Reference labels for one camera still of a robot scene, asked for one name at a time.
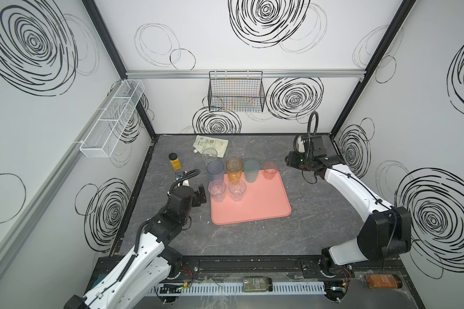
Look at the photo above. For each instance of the white slotted cable duct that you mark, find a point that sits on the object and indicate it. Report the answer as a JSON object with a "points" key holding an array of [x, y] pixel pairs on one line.
{"points": [[238, 289]]}

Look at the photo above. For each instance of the yellow spice jar black lid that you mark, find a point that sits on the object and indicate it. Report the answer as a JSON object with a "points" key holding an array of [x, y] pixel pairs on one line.
{"points": [[175, 162]]}

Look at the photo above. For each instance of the clear faceted glass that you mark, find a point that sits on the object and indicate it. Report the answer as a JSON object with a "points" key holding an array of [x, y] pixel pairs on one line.
{"points": [[209, 155]]}

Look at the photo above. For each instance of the pink plastic tray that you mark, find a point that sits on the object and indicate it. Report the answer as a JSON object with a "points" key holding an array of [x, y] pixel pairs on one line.
{"points": [[263, 199]]}

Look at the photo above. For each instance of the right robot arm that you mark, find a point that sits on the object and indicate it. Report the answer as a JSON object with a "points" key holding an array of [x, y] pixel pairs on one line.
{"points": [[386, 230]]}

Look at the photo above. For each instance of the clear short glass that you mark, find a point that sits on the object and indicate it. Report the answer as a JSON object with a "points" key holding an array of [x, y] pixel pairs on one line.
{"points": [[237, 189]]}

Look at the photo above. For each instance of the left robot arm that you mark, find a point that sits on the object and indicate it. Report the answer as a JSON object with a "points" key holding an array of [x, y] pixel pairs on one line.
{"points": [[151, 259]]}

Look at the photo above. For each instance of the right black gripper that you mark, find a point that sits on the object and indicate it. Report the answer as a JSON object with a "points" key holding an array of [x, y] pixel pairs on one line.
{"points": [[292, 159]]}

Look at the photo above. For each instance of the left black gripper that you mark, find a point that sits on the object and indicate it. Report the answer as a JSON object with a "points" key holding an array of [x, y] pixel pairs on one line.
{"points": [[200, 194]]}

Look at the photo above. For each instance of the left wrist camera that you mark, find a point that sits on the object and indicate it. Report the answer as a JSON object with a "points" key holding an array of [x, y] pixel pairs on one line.
{"points": [[179, 175]]}

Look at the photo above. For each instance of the pink translucent plastic cup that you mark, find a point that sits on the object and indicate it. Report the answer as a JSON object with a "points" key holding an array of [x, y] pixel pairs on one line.
{"points": [[270, 170]]}

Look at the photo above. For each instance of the white green sugar pouch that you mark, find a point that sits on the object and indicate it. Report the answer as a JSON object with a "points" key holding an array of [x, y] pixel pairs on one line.
{"points": [[202, 143]]}

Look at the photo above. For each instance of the teal green plastic cup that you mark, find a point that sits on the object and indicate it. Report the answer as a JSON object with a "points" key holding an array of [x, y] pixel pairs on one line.
{"points": [[251, 170]]}

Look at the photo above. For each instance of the blue textured plastic cup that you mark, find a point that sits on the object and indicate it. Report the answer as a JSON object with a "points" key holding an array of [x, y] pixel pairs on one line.
{"points": [[215, 170]]}

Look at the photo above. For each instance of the white mesh wall shelf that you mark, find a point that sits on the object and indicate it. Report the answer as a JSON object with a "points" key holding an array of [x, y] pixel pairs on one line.
{"points": [[115, 115]]}

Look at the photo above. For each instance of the clear ribbed plastic cup front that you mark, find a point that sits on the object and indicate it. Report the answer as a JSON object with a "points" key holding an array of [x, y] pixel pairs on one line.
{"points": [[217, 190]]}

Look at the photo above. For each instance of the black mounting rail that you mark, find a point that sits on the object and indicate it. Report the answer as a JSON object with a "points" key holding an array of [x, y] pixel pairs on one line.
{"points": [[307, 265]]}

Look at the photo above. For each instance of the black wire basket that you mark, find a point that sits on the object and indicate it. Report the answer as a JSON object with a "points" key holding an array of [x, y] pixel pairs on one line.
{"points": [[236, 91]]}

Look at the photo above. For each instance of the amber yellow plastic cup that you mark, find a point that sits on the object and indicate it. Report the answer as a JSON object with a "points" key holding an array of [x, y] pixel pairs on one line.
{"points": [[234, 167]]}

